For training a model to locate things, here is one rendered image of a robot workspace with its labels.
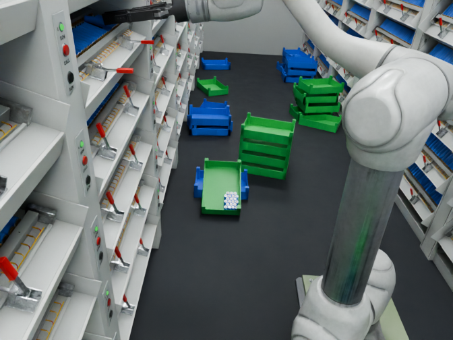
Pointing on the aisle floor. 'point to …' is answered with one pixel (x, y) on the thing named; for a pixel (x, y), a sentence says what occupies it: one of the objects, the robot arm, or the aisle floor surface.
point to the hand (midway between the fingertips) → (116, 17)
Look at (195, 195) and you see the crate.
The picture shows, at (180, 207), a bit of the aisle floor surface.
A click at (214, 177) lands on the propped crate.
